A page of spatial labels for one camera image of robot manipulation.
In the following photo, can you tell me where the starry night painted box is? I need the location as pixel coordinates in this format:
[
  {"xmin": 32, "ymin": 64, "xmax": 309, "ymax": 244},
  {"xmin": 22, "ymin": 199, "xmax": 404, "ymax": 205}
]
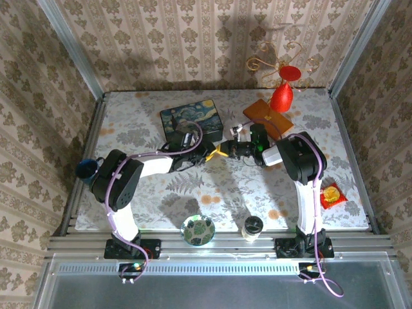
[{"xmin": 160, "ymin": 98, "xmax": 224, "ymax": 144}]

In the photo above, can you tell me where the red and yellow packet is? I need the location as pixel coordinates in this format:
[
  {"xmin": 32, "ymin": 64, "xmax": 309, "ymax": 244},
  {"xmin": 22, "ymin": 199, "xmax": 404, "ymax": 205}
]
[{"xmin": 319, "ymin": 182, "xmax": 350, "ymax": 211}]

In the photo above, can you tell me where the perforated grey metal panel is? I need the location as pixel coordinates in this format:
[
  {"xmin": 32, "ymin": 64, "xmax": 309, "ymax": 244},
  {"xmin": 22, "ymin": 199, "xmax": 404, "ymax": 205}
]
[{"xmin": 32, "ymin": 253, "xmax": 412, "ymax": 309}]

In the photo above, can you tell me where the aluminium side rail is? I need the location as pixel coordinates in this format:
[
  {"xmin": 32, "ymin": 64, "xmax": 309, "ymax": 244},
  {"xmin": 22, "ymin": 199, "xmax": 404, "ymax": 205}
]
[
  {"xmin": 327, "ymin": 89, "xmax": 388, "ymax": 235},
  {"xmin": 59, "ymin": 93, "xmax": 109, "ymax": 236}
]

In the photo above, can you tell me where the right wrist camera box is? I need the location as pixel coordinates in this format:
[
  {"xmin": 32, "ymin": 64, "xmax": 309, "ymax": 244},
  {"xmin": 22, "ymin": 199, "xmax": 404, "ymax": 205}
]
[{"xmin": 229, "ymin": 124, "xmax": 245, "ymax": 141}]

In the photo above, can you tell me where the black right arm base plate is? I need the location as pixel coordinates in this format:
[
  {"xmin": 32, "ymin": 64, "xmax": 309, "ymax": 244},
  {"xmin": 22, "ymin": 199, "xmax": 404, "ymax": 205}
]
[{"xmin": 275, "ymin": 237, "xmax": 335, "ymax": 259}]

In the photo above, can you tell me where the orange wooden board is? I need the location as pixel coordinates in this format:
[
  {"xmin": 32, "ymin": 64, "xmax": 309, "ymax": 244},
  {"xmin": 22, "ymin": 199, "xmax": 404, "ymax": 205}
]
[{"xmin": 242, "ymin": 98, "xmax": 295, "ymax": 141}]

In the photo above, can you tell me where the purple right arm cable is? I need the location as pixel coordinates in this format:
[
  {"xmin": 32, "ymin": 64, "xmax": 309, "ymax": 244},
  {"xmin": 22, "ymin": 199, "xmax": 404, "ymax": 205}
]
[{"xmin": 238, "ymin": 118, "xmax": 345, "ymax": 298}]

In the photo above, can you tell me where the aluminium frame post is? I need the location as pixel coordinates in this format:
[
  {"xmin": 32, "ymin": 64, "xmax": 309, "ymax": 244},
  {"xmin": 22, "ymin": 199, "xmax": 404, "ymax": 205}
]
[
  {"xmin": 327, "ymin": 0, "xmax": 392, "ymax": 98},
  {"xmin": 36, "ymin": 0, "xmax": 106, "ymax": 98}
]

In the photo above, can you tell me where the red angel figurine gold wire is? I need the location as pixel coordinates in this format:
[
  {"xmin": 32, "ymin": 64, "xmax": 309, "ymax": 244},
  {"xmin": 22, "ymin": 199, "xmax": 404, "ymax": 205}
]
[{"xmin": 246, "ymin": 41, "xmax": 321, "ymax": 114}]

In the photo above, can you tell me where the floral patterned table cover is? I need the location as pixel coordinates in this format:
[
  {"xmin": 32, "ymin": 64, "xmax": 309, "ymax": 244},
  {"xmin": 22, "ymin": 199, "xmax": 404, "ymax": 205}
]
[{"xmin": 74, "ymin": 89, "xmax": 370, "ymax": 230}]

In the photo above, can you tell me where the leaf patterned round bowl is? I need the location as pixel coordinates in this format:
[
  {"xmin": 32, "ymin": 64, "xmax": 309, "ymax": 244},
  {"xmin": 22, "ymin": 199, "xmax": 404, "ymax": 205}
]
[{"xmin": 180, "ymin": 214, "xmax": 216, "ymax": 247}]

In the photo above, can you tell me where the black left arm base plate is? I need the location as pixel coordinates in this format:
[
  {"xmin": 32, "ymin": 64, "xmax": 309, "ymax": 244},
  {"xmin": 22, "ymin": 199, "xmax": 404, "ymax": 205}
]
[{"xmin": 103, "ymin": 238, "xmax": 162, "ymax": 260}]

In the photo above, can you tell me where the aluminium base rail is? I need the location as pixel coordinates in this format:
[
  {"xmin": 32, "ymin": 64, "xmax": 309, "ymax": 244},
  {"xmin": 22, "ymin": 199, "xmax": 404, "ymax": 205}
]
[{"xmin": 47, "ymin": 229, "xmax": 395, "ymax": 260}]

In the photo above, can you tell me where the dark blue mug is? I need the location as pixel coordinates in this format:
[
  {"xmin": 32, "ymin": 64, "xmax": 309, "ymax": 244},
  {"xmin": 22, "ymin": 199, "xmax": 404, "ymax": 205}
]
[{"xmin": 75, "ymin": 156, "xmax": 106, "ymax": 187}]

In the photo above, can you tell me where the glass jar with black lid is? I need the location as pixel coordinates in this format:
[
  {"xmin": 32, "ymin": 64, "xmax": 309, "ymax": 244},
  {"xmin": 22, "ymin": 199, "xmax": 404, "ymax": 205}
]
[{"xmin": 241, "ymin": 216, "xmax": 265, "ymax": 243}]

